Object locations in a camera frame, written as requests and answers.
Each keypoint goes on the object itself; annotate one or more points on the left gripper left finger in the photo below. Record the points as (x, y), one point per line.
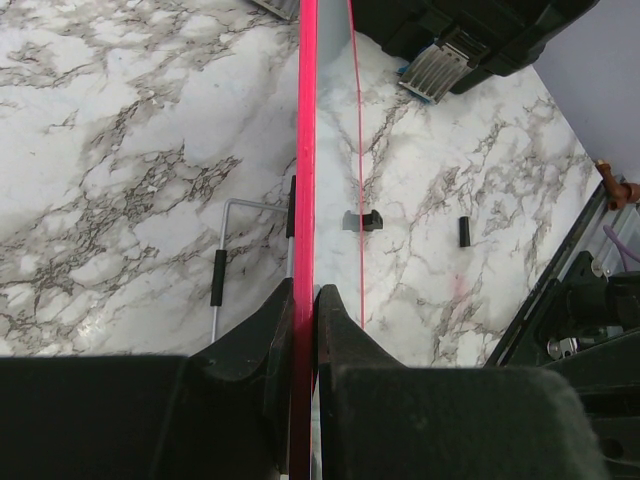
(222, 413)

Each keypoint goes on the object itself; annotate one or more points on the black marker cap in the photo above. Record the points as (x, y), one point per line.
(464, 232)

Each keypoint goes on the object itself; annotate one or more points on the black red toolbox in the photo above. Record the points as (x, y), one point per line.
(450, 46)

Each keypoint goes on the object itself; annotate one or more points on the pink-framed whiteboard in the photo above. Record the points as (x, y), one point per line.
(328, 236)

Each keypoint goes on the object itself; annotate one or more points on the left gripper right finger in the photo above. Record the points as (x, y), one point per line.
(381, 419)

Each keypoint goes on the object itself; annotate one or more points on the black whiteboard clip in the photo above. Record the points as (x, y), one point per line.
(367, 222)

